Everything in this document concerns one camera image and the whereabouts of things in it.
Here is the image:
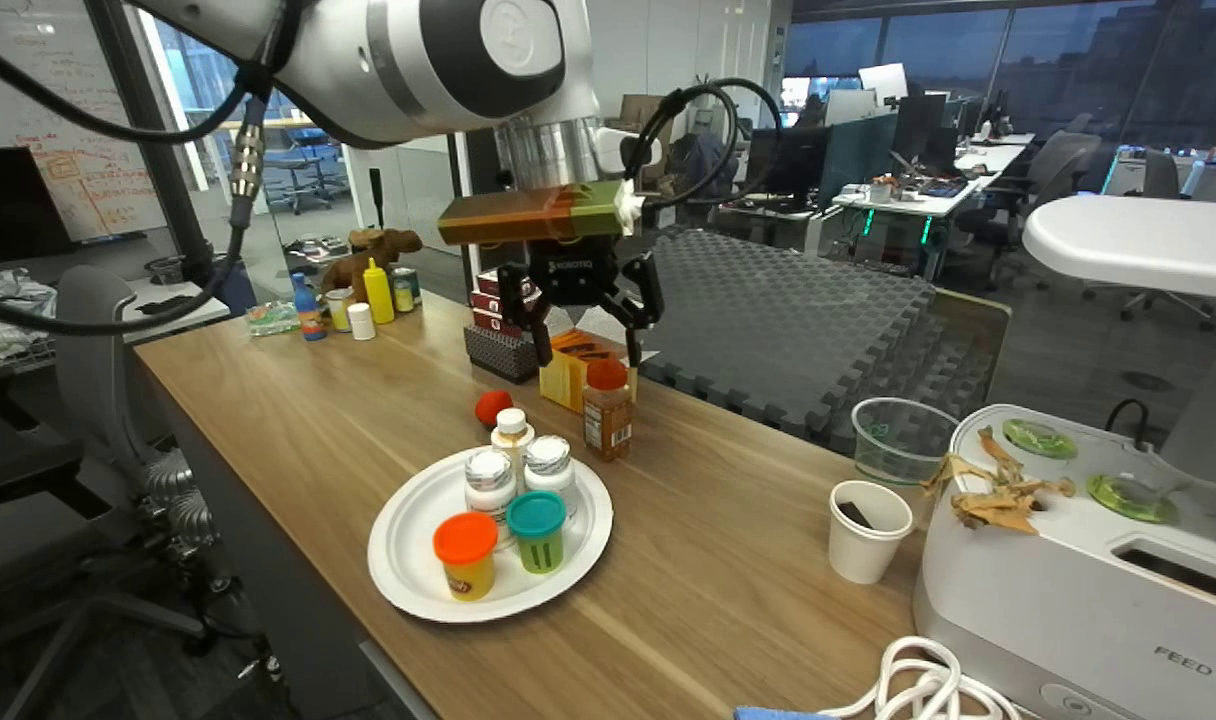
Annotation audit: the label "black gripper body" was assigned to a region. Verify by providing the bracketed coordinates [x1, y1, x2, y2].
[513, 237, 647, 309]

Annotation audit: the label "spice jar orange lid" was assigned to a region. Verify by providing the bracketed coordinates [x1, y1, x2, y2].
[581, 352, 639, 469]

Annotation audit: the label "stained white bottle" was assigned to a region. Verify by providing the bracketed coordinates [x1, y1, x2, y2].
[490, 405, 541, 465]

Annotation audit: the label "green tub teal lid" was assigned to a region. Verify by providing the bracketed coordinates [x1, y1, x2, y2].
[503, 487, 574, 582]

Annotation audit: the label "yellow tub orange lid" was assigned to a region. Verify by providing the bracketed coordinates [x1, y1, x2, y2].
[433, 508, 503, 602]

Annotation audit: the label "white paper plate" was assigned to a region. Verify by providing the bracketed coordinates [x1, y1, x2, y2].
[363, 446, 619, 630]

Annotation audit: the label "grey patterned box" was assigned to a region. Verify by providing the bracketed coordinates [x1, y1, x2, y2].
[460, 321, 545, 388]

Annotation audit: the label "yellow green can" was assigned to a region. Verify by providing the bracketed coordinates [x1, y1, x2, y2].
[390, 263, 423, 321]

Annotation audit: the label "grey foam floor mat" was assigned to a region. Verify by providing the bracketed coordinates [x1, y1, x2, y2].
[631, 224, 1021, 451]

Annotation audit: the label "yellow squeeze bottle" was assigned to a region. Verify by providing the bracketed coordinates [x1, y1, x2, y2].
[361, 257, 402, 331]

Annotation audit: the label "brown toy figure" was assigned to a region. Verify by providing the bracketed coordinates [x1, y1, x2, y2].
[313, 224, 427, 299]

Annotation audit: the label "small blue container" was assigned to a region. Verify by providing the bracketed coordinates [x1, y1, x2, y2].
[288, 269, 334, 343]

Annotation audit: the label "green flat packet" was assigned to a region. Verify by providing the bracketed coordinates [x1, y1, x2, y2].
[243, 298, 304, 341]

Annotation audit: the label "white office desk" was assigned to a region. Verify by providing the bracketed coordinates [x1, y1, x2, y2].
[830, 167, 1000, 257]

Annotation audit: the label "clear plastic cup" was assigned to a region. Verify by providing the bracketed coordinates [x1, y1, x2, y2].
[849, 392, 961, 487]

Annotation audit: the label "white paper cup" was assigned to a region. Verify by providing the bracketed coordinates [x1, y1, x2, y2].
[824, 478, 922, 588]

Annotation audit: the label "computer monitor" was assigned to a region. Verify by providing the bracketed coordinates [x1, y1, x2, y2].
[855, 62, 913, 109]

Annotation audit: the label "brown dried food pieces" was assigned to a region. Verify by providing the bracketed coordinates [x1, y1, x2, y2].
[927, 419, 1043, 535]

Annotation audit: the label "green toy vegetable slice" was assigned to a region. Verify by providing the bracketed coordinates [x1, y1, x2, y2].
[1083, 471, 1181, 529]
[1000, 415, 1080, 465]

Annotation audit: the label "grey swivel chair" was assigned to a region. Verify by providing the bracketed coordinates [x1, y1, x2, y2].
[0, 257, 259, 720]

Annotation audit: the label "white printer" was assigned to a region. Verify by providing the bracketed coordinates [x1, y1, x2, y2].
[909, 400, 1216, 720]

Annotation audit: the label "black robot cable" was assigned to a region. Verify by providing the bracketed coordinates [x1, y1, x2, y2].
[624, 78, 790, 209]

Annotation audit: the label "black cable metal fitting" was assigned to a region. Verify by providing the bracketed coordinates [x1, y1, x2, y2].
[0, 0, 304, 341]

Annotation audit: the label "white rope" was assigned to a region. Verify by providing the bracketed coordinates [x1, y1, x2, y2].
[821, 631, 1026, 720]

